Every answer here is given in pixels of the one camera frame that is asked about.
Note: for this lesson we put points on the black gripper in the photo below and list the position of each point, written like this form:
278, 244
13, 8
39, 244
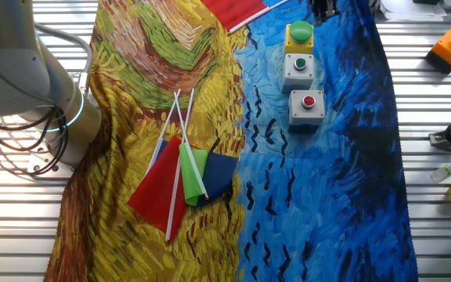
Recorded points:
325, 4

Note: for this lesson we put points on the grey box small green button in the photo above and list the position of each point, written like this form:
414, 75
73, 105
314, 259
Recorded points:
293, 76

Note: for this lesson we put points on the grey box red button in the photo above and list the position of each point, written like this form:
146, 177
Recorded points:
300, 113

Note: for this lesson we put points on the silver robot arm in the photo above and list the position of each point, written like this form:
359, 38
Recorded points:
6, 70

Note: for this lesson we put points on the yellow box green mushroom button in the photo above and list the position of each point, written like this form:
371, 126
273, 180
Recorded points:
300, 33

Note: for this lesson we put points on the large red flag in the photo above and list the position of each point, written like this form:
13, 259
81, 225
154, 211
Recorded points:
233, 9

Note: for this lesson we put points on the white paper sheet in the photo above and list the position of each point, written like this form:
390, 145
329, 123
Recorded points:
409, 11

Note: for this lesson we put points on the orange emergency stop box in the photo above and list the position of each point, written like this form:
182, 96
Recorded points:
450, 49

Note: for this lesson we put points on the painted blue yellow cloth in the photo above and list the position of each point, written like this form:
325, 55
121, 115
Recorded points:
327, 196

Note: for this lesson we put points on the small dark blue flag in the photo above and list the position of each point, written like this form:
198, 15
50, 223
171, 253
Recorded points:
217, 176

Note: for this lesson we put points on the small green flag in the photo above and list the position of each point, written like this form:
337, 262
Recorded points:
190, 172

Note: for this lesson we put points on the small red flag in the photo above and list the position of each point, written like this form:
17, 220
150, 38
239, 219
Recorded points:
159, 192

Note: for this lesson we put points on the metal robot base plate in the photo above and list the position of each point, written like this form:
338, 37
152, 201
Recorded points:
45, 160

